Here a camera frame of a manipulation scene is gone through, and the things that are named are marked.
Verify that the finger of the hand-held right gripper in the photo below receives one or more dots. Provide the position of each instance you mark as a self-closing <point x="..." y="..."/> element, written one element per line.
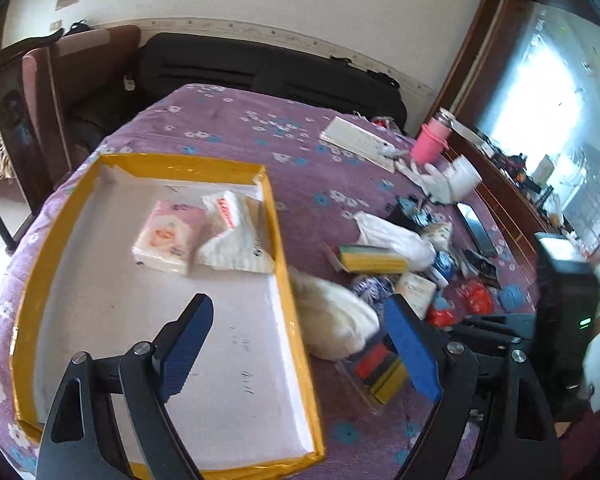
<point x="500" y="321"/>

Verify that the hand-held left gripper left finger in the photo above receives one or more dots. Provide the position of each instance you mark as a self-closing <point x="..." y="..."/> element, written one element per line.
<point x="187" y="345"/>

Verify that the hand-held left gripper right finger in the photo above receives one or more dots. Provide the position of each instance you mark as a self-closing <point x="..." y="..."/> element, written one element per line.
<point x="412" y="350"/>

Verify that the blue knitted cloth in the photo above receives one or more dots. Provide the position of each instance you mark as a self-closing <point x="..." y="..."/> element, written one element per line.
<point x="510" y="296"/>

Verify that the clear box of sponges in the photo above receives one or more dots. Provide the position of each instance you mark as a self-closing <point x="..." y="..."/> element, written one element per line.
<point x="377" y="370"/>

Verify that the small blue knitted piece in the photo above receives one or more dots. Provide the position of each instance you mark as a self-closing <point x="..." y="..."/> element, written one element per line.
<point x="440" y="302"/>

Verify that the cream tissue pack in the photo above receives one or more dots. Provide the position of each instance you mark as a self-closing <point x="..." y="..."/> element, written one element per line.
<point x="416" y="294"/>

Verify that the yellow cardboard box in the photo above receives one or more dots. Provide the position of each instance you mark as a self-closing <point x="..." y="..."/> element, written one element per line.
<point x="130" y="310"/>

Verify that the blue Vinda tissue pack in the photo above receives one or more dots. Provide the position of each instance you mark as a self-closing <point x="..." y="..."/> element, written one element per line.
<point x="372" y="288"/>

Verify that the cream fluffy cloth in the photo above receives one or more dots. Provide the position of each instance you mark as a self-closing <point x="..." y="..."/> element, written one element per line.
<point x="330" y="315"/>

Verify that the yellow green sponge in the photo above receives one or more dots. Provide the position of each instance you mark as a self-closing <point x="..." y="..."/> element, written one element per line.
<point x="372" y="258"/>

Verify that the white plastic bag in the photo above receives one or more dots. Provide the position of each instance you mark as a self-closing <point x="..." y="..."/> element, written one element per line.
<point x="390" y="240"/>

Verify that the black smartphone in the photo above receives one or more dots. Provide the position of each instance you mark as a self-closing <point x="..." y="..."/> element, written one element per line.
<point x="476" y="230"/>

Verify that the pink tissue pack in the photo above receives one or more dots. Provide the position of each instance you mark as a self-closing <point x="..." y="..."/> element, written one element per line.
<point x="167" y="235"/>

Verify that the white paw print tissue pack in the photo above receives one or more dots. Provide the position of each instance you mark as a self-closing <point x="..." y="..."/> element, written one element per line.
<point x="230" y="240"/>

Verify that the white cup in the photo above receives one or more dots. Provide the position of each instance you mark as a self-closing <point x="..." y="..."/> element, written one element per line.
<point x="464" y="176"/>

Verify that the white glove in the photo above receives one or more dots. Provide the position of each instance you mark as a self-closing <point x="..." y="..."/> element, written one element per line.
<point x="430" y="177"/>

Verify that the window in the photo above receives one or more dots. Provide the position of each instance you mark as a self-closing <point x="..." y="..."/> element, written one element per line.
<point x="555" y="125"/>

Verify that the pink bottle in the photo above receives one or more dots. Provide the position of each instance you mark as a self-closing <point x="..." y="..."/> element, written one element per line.
<point x="432" y="140"/>

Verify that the white notebook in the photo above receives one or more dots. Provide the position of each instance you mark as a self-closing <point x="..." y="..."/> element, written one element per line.
<point x="360" y="142"/>

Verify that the purple floral tablecloth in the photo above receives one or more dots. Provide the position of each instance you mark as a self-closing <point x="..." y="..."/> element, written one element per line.
<point x="305" y="160"/>

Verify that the black sofa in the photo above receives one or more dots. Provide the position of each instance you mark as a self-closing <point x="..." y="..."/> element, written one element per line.
<point x="260" y="67"/>

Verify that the brown armchair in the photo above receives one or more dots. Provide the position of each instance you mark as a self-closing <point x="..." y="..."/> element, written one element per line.
<point x="80" y="70"/>

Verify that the dark wooden chair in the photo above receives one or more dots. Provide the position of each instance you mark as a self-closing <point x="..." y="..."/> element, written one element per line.
<point x="10" y="105"/>

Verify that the black bag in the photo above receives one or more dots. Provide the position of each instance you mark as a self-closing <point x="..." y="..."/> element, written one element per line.
<point x="77" y="26"/>

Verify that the brown wooden window frame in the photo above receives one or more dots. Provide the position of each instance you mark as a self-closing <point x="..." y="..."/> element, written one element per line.
<point x="485" y="25"/>

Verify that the wall socket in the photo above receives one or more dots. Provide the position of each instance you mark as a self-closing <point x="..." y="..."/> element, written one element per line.
<point x="55" y="24"/>

